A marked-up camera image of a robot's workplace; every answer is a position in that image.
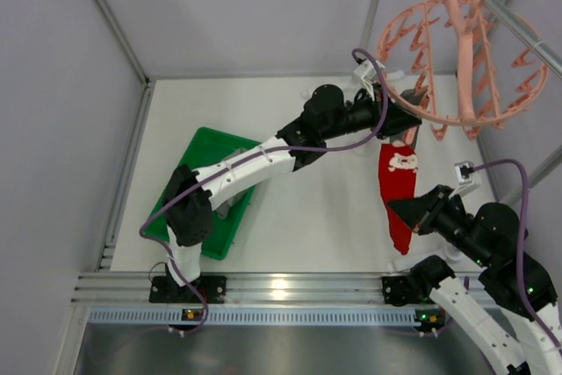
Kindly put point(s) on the red santa sock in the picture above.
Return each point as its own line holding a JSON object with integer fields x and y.
{"x": 397, "y": 174}

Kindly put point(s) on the slotted white cable duct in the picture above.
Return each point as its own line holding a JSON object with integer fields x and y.
{"x": 266, "y": 316}

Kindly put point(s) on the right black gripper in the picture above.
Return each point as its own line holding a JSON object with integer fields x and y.
{"x": 429, "y": 210}

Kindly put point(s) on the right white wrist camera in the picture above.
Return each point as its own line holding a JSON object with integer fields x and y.
{"x": 468, "y": 178}

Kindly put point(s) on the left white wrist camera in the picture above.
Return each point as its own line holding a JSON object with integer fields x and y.
{"x": 365, "y": 75}

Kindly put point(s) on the pink round clip hanger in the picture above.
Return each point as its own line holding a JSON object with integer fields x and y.
{"x": 477, "y": 92}

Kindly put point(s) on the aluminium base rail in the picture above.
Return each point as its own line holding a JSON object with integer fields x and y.
{"x": 270, "y": 289}

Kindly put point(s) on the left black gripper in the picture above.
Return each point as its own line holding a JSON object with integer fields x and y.
{"x": 392, "y": 117}

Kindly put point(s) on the light grey sock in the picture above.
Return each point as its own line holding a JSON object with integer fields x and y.
{"x": 224, "y": 209}

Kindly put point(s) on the right black mount plate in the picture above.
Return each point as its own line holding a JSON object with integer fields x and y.
{"x": 398, "y": 291}

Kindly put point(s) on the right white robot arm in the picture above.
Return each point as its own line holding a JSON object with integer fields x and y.
{"x": 519, "y": 285}

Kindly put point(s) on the left black mount plate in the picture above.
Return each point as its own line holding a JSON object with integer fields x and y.
{"x": 164, "y": 291}

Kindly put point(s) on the green plastic tray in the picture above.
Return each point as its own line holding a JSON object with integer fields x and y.
{"x": 193, "y": 219}

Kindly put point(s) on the black mount plate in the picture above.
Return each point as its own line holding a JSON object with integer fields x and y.
{"x": 398, "y": 291}
{"x": 164, "y": 291}

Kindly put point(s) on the dark grey sock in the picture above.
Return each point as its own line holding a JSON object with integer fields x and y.
{"x": 414, "y": 98}

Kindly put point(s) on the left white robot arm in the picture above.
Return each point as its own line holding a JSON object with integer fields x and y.
{"x": 295, "y": 146}

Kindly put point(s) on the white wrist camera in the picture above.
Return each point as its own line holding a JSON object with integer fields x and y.
{"x": 468, "y": 178}
{"x": 365, "y": 75}

